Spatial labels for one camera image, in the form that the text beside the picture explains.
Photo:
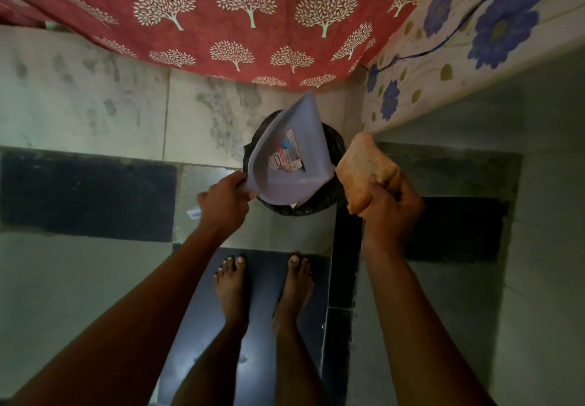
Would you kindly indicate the person's right hand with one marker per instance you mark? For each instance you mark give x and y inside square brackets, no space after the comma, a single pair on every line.
[388,218]

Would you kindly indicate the person's left hand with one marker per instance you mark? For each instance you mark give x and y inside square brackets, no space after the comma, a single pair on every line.
[224,207]

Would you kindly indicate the person's right fingers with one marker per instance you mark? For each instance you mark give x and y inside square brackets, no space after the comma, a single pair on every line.
[386,188]

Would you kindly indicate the person's left thumb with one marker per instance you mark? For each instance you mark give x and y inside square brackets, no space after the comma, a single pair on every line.
[236,180]

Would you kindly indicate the brown cleaning cloth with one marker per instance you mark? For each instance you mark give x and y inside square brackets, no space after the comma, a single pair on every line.
[363,170]

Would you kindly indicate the grey plastic dustpan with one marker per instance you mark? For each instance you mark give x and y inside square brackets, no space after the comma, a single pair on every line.
[288,159]

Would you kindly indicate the person's right forearm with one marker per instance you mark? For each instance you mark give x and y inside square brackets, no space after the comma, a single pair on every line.
[420,332]

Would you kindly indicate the person's left forearm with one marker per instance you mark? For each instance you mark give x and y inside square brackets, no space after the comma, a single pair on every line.
[119,328]

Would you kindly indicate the black trash bin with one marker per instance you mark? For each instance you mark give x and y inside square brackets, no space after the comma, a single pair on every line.
[327,186]

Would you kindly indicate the person's left leg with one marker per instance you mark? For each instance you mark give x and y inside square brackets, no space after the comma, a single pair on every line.
[219,337]

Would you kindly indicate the person's leg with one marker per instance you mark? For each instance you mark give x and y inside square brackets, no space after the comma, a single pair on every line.
[295,332]
[219,337]

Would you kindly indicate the person's right leg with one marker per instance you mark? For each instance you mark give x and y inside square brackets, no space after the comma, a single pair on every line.
[295,332]

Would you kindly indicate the red tree-print curtain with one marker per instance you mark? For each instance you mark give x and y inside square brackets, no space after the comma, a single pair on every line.
[219,17]

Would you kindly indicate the white blue-flower cloth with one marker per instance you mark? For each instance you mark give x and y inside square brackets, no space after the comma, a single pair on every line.
[466,30]

